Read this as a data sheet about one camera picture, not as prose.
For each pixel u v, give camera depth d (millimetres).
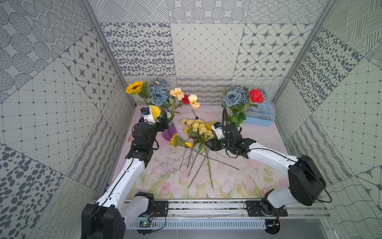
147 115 633
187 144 933
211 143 767
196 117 1113
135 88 711
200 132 937
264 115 1041
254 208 731
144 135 563
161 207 736
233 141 661
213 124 781
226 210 752
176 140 921
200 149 953
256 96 717
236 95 751
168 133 978
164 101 781
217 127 766
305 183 434
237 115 841
